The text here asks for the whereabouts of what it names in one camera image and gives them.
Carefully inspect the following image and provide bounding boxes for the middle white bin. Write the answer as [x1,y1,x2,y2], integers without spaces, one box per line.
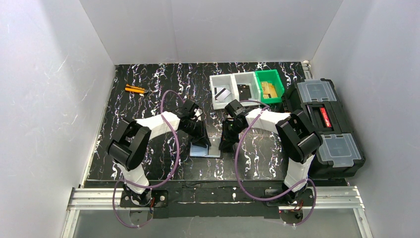
[233,71,261,107]

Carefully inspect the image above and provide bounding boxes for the left white bin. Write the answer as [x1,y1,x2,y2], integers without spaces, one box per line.
[210,74,239,110]

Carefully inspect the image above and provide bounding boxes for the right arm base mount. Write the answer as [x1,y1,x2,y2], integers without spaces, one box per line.
[264,188,317,227]

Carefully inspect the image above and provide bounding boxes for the green bin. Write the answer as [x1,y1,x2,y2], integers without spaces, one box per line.
[255,69,285,104]

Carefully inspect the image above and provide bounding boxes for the white card magnetic stripe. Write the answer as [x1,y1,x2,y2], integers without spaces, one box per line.
[214,87,231,102]

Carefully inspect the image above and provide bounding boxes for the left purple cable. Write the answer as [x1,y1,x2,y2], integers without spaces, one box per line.
[112,90,188,229]

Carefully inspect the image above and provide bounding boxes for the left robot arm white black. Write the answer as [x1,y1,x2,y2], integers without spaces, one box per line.
[107,100,211,196]

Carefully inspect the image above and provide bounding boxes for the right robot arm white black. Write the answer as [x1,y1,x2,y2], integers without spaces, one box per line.
[218,100,323,201]

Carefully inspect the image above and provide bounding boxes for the black leather card holder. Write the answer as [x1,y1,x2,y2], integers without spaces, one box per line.
[189,143,223,159]

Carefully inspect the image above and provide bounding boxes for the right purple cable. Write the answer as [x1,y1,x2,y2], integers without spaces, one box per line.
[233,100,317,227]

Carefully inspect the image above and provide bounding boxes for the black toolbox clear lids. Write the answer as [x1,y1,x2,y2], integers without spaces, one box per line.
[282,78,366,179]

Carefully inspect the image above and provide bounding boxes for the aluminium frame rail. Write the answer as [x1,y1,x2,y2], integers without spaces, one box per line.
[61,183,372,238]

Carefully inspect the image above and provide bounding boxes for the purple cable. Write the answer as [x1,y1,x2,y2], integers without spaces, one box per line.
[112,90,188,229]
[233,100,317,227]

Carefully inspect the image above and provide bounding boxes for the white bin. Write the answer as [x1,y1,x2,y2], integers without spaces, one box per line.
[210,74,239,110]
[233,71,261,107]

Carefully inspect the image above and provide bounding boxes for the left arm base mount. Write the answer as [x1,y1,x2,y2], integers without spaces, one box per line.
[119,189,168,225]

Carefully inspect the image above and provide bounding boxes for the black card in bin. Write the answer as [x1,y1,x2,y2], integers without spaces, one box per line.
[237,84,252,98]

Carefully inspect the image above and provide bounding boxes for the tan cards in green bin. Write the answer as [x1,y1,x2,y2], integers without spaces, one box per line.
[261,81,278,99]

